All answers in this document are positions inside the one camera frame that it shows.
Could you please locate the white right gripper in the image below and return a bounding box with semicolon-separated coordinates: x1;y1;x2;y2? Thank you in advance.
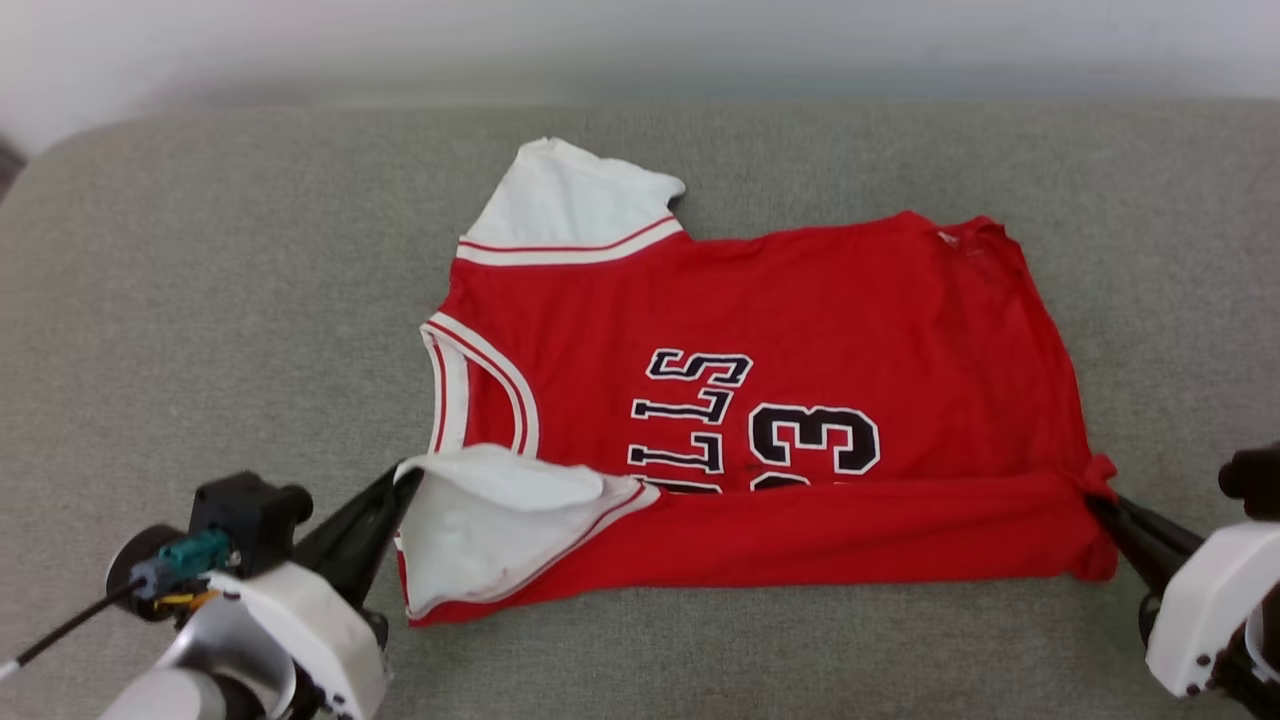
1085;492;1280;701

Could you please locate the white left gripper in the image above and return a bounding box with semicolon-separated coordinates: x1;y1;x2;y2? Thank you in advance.
203;463;427;720

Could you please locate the red and white basketball jersey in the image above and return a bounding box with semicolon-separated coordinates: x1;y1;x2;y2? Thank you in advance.
395;137;1121;628

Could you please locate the teal left camera connector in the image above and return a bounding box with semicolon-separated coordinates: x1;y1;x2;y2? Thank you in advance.
130;530;236;601

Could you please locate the thin black camera cable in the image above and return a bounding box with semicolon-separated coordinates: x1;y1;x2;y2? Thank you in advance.
0;585;141;683

